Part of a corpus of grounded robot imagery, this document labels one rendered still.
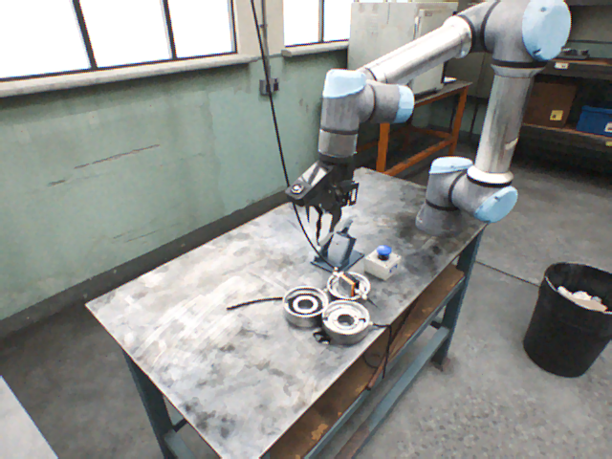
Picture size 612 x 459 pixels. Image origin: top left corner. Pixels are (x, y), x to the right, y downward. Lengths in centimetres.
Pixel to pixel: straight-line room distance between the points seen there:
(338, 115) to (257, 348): 51
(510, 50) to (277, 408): 89
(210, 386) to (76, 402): 123
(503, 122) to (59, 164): 188
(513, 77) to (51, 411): 200
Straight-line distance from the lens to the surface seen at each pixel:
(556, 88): 412
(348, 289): 92
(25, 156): 213
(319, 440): 104
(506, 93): 105
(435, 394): 184
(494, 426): 184
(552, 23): 103
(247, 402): 78
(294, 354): 84
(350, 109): 74
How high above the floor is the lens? 144
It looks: 32 degrees down
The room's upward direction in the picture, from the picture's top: straight up
